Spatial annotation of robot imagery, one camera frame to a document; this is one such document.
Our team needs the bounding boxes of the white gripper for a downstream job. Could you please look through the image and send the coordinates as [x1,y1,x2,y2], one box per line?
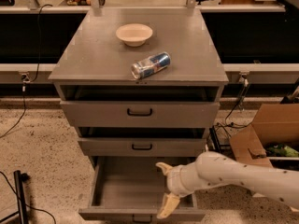
[156,162,200,219]

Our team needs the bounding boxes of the grey bottom drawer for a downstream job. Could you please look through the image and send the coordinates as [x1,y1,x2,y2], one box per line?
[79,157,192,224]

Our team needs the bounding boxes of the grey drawer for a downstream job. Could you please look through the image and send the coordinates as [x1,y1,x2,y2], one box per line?
[61,87,220,128]
[78,127,206,157]
[79,157,192,224]

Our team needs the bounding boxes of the grey drawer cabinet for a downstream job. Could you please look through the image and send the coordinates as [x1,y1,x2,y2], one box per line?
[48,7,229,170]

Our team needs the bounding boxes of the grey middle drawer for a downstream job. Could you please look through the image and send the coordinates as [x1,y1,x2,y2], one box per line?
[78,127,206,157]

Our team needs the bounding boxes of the grey top drawer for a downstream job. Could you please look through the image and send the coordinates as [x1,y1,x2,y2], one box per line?
[61,87,220,128]

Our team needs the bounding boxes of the black flat bar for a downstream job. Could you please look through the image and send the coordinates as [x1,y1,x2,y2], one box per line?
[209,127,221,153]

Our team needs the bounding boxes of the green snack bag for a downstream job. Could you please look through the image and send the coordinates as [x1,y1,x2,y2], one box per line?
[265,143,299,158]

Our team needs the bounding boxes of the brown cardboard box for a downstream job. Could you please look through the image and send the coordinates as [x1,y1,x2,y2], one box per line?
[230,104,299,167]

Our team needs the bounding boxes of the blue silver energy drink can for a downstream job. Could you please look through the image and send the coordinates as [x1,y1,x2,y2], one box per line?
[131,52,171,79]

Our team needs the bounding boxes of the black cables right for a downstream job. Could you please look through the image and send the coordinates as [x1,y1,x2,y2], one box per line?
[204,77,255,154]

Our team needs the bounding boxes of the black stand post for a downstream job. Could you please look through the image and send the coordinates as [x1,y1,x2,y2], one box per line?
[0,170,29,224]

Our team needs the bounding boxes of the black cable left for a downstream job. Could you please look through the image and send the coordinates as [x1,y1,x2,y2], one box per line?
[0,3,54,140]

